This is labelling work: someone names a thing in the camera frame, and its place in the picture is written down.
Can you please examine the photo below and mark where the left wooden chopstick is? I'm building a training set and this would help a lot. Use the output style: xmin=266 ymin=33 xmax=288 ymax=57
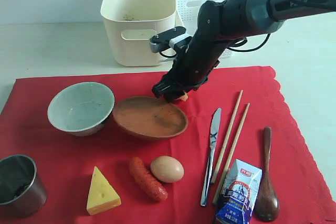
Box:
xmin=211 ymin=90 xmax=243 ymax=184

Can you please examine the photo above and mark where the brown egg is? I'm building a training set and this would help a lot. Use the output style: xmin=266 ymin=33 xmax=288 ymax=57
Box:
xmin=150 ymin=156 xmax=184 ymax=183

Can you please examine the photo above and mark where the yellow cheese wedge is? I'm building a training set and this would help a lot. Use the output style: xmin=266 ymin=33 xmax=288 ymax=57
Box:
xmin=86 ymin=166 xmax=121 ymax=216

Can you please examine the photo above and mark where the red sausage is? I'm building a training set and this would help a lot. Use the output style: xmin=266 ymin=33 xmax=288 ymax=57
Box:
xmin=129 ymin=157 xmax=168 ymax=202

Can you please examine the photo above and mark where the cream plastic bin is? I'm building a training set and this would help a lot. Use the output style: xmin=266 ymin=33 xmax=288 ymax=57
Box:
xmin=100 ymin=0 xmax=176 ymax=67

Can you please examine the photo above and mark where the stainless steel cup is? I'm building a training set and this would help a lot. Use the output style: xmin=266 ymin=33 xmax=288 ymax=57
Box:
xmin=1 ymin=154 xmax=48 ymax=220

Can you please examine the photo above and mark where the blue white milk carton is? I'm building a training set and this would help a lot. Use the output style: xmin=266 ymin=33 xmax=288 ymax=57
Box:
xmin=213 ymin=159 xmax=262 ymax=224

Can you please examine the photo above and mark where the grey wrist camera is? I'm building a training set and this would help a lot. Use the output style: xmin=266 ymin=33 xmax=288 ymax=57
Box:
xmin=149 ymin=26 xmax=192 ymax=53

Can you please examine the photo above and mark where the wooden chopstick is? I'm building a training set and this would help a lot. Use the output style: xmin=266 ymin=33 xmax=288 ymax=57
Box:
xmin=211 ymin=90 xmax=243 ymax=184
xmin=213 ymin=103 xmax=250 ymax=205

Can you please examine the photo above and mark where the orange fried nugget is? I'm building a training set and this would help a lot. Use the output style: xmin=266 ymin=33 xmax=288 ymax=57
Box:
xmin=176 ymin=92 xmax=188 ymax=102

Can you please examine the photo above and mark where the white perforated plastic basket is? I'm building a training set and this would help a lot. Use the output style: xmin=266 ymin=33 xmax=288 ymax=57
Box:
xmin=175 ymin=0 xmax=234 ymax=61

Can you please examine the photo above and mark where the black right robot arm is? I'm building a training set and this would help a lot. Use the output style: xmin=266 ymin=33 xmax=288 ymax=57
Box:
xmin=150 ymin=0 xmax=335 ymax=102

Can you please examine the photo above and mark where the red table cloth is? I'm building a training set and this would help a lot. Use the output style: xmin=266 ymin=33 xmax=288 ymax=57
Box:
xmin=1 ymin=67 xmax=335 ymax=223

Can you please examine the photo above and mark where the right wooden chopstick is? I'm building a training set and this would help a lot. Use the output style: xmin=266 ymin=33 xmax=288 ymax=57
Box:
xmin=213 ymin=103 xmax=250 ymax=205

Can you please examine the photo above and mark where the pale green ceramic bowl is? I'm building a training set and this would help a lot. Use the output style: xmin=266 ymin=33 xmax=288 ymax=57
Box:
xmin=47 ymin=82 xmax=115 ymax=136

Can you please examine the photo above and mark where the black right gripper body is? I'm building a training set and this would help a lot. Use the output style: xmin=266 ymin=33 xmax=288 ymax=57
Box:
xmin=164 ymin=31 xmax=234 ymax=95

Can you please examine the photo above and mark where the dark wooden spoon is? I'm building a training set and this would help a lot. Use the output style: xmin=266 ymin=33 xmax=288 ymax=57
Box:
xmin=255 ymin=126 xmax=280 ymax=222

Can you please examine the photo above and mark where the silver table knife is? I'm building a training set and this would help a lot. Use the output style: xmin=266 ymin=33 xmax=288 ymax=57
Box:
xmin=200 ymin=108 xmax=222 ymax=207

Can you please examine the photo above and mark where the brown wooden plate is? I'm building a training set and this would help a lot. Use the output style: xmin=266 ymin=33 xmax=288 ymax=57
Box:
xmin=112 ymin=97 xmax=188 ymax=141

